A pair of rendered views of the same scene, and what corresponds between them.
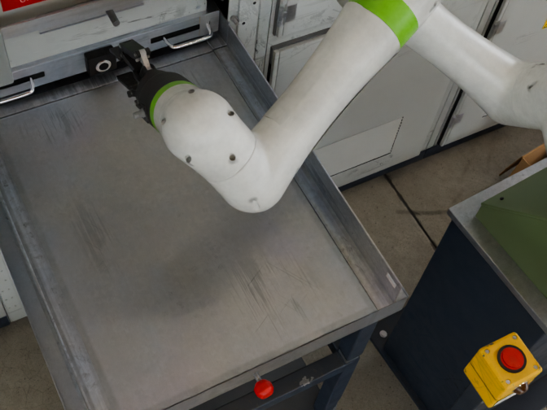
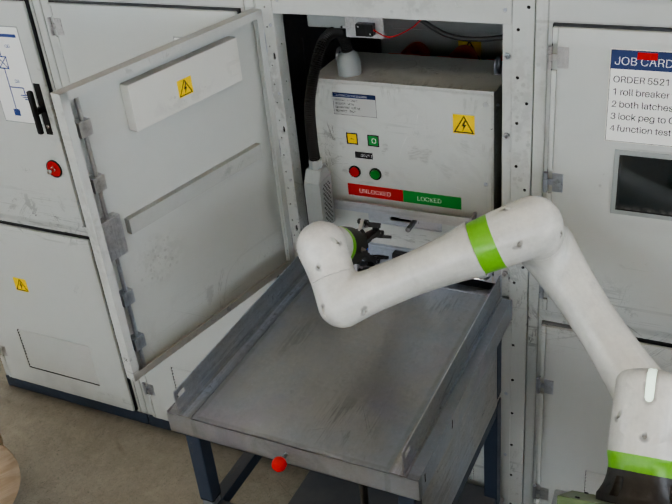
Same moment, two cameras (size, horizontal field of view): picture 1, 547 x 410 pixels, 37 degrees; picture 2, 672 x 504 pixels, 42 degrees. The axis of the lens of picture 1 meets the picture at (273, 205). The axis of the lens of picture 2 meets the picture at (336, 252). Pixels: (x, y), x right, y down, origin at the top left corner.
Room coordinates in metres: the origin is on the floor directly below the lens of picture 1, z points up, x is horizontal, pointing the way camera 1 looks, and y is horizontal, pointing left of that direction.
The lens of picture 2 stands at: (0.04, -1.38, 2.17)
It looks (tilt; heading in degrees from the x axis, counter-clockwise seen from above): 31 degrees down; 65
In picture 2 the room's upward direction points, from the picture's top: 6 degrees counter-clockwise
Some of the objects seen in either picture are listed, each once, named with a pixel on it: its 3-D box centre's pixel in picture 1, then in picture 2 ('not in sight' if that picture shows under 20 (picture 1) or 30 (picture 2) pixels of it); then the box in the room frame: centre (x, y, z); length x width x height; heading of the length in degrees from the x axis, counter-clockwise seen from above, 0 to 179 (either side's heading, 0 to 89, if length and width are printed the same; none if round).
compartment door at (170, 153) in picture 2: not in sight; (191, 190); (0.58, 0.55, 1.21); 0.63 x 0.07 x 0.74; 25
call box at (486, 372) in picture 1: (501, 369); not in sight; (0.59, -0.44, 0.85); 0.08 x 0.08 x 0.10; 36
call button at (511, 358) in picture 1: (511, 359); not in sight; (0.59, -0.44, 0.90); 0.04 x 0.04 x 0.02
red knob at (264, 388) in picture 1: (261, 384); (281, 461); (0.50, -0.03, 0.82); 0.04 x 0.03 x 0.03; 36
